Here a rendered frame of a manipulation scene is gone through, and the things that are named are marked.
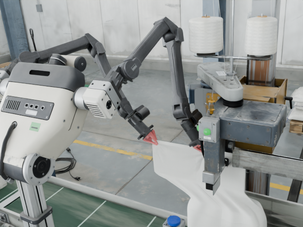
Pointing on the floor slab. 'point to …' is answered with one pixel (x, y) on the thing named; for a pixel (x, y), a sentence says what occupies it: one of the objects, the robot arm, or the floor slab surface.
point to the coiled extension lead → (68, 165)
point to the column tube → (263, 78)
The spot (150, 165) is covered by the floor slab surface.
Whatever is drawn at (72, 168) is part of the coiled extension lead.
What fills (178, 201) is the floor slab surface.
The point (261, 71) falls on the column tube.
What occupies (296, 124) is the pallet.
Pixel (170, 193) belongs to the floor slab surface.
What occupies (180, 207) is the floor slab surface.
